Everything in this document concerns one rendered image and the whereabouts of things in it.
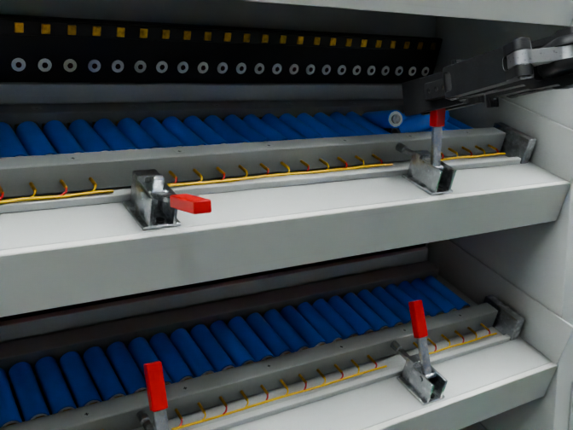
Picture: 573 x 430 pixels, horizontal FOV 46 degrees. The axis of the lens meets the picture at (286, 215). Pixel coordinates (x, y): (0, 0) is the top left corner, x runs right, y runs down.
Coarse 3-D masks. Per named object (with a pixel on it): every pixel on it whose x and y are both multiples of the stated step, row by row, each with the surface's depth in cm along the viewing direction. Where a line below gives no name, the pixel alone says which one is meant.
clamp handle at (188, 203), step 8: (152, 184) 45; (160, 184) 45; (152, 192) 45; (160, 192) 45; (168, 200) 43; (176, 200) 41; (184, 200) 40; (192, 200) 40; (200, 200) 40; (208, 200) 40; (176, 208) 42; (184, 208) 40; (192, 208) 40; (200, 208) 40; (208, 208) 40
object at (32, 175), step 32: (480, 128) 72; (0, 160) 45; (32, 160) 46; (64, 160) 46; (96, 160) 47; (128, 160) 49; (160, 160) 50; (192, 160) 52; (224, 160) 53; (256, 160) 55; (288, 160) 57; (320, 160) 59; (352, 160) 61; (384, 160) 64; (0, 192) 43; (32, 192) 46; (64, 192) 45; (96, 192) 46
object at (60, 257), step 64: (512, 128) 73; (256, 192) 53; (320, 192) 55; (384, 192) 58; (512, 192) 64; (0, 256) 39; (64, 256) 41; (128, 256) 44; (192, 256) 47; (256, 256) 50; (320, 256) 54
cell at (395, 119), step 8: (368, 112) 71; (376, 112) 69; (384, 112) 67; (392, 112) 66; (400, 112) 66; (376, 120) 68; (384, 120) 66; (392, 120) 66; (400, 120) 66; (384, 128) 68
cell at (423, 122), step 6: (420, 114) 69; (408, 120) 68; (414, 120) 68; (420, 120) 68; (426, 120) 68; (402, 126) 68; (408, 126) 68; (414, 126) 68; (420, 126) 68; (426, 126) 69; (396, 132) 68; (402, 132) 67
